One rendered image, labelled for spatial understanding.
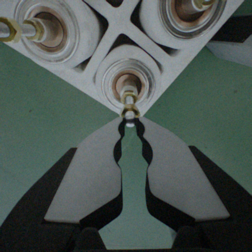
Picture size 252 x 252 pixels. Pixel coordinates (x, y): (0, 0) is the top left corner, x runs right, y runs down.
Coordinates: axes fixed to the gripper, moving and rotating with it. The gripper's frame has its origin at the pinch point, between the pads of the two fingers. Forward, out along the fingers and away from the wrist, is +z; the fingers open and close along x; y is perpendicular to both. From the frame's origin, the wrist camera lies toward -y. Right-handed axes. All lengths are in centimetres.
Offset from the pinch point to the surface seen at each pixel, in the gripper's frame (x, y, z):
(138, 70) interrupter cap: 1.3, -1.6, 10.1
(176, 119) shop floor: 17.4, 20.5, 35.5
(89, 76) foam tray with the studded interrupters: -6.9, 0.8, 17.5
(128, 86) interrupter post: -0.1, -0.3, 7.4
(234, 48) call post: 21.3, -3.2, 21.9
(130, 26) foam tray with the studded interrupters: 0.5, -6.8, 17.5
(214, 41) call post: 20.7, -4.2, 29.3
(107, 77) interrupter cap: -2.8, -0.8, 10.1
